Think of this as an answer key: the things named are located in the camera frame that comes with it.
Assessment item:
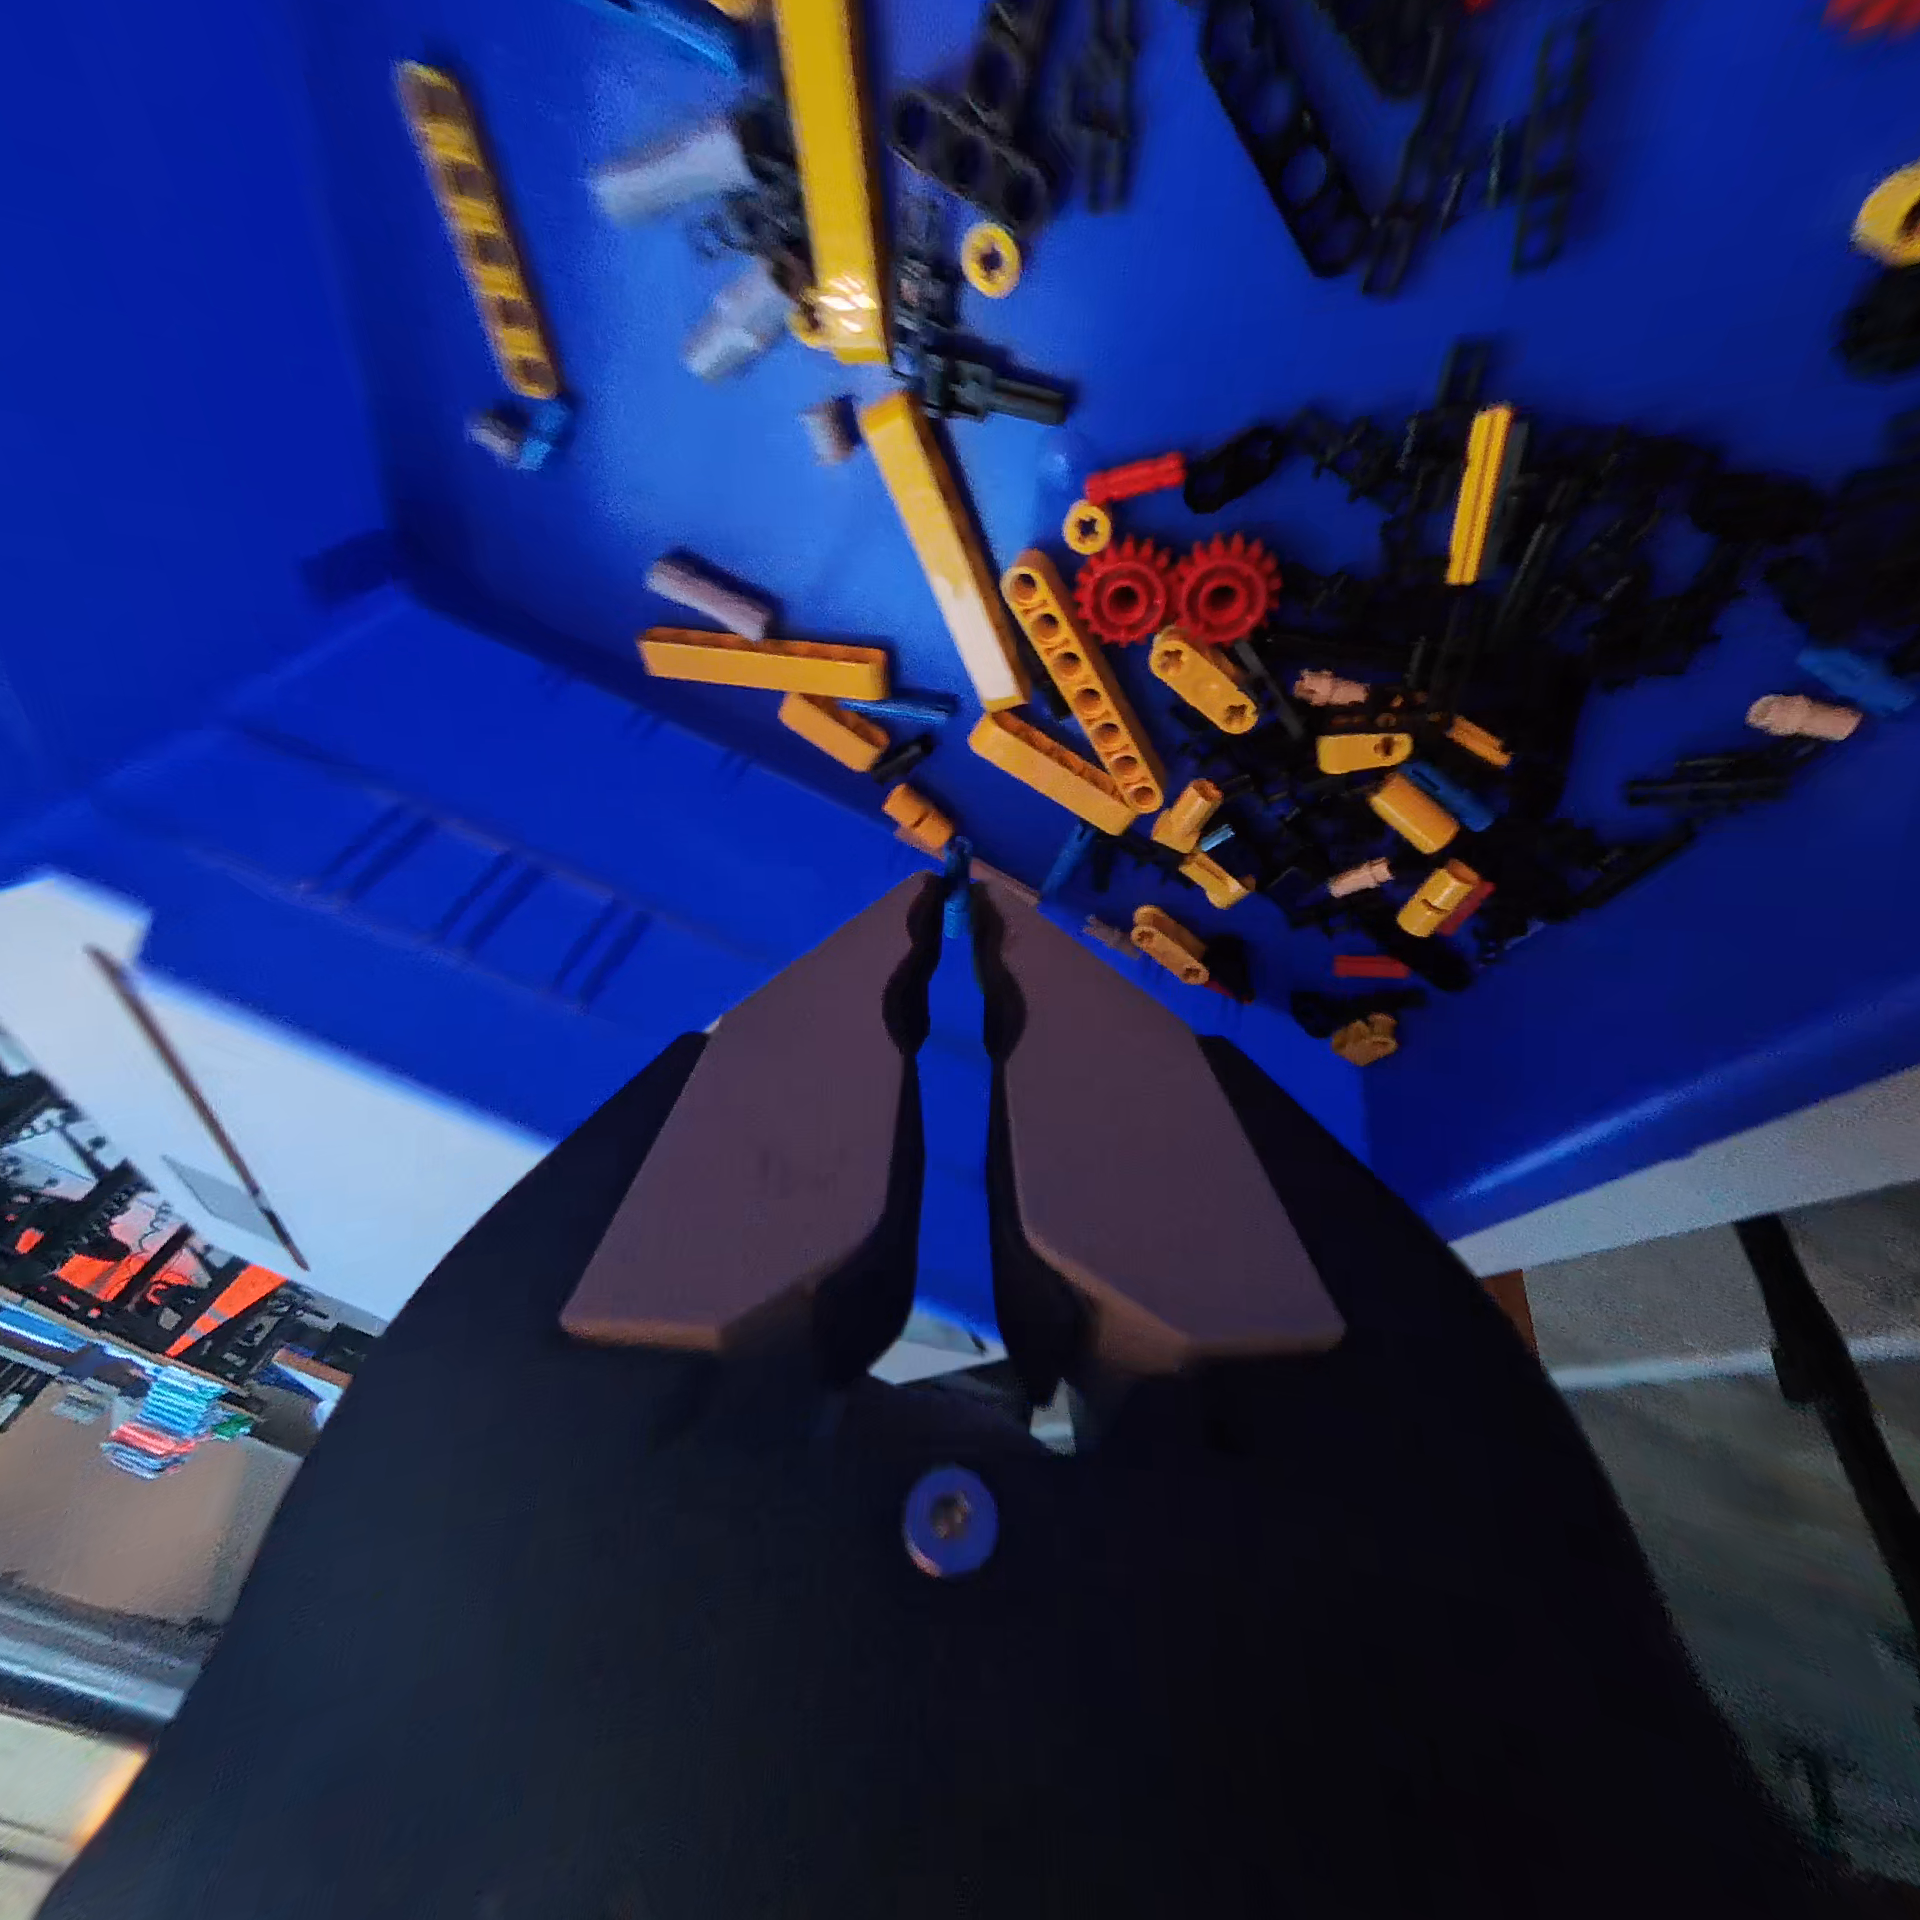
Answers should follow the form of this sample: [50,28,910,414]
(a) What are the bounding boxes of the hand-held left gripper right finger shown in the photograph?
[972,881,1354,1423]

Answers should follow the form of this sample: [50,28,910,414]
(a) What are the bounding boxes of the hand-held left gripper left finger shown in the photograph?
[557,873,944,1389]

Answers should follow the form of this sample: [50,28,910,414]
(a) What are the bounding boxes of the stack of coloured trays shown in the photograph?
[96,1357,256,1482]

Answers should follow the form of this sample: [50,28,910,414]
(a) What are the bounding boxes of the blue plastic bin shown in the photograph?
[0,0,1920,1352]

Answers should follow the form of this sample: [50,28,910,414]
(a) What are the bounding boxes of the grey table cable cover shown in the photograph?
[162,1154,284,1242]

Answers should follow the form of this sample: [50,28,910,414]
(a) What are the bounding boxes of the pile of lego pieces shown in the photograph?
[393,0,1920,1069]

